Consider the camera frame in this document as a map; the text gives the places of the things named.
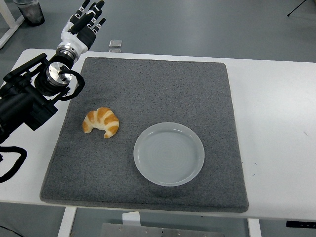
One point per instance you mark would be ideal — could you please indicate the white table leg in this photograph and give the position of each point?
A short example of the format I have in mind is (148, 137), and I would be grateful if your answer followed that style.
(66, 222)
(254, 228)

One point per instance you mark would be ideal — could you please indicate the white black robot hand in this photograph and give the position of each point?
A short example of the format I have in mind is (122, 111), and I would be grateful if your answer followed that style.
(74, 40)

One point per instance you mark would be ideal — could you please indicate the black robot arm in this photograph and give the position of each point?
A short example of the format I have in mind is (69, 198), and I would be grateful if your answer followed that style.
(22, 103)

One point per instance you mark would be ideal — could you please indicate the white box under table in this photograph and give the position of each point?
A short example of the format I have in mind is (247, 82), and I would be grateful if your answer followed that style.
(131, 218)

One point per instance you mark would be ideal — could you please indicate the white metal frame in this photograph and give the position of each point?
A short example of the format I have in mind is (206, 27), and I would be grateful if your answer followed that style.
(10, 22)

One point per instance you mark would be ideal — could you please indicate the black table control panel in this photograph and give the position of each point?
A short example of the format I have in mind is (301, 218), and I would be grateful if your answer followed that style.
(301, 224)

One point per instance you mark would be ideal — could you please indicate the small silver floor socket box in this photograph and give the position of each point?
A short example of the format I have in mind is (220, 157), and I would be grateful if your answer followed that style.
(115, 51)

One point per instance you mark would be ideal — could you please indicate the large silver floor socket box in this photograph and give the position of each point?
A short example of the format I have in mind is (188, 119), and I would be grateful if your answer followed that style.
(115, 43)

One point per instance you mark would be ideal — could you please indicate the grey felt table mat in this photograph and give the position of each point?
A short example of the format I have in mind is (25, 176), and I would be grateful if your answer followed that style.
(153, 93)

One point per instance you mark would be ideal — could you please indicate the black waste bin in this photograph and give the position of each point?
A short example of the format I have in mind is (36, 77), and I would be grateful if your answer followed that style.
(32, 13)

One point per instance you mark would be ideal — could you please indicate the golden croissant bread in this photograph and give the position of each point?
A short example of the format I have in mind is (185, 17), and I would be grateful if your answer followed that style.
(106, 121)

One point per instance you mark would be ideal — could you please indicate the pale grey round plate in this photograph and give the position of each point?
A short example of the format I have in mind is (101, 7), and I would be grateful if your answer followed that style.
(169, 154)

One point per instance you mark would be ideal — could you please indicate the black tripod leg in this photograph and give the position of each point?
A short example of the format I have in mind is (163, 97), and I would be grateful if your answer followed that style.
(296, 8)

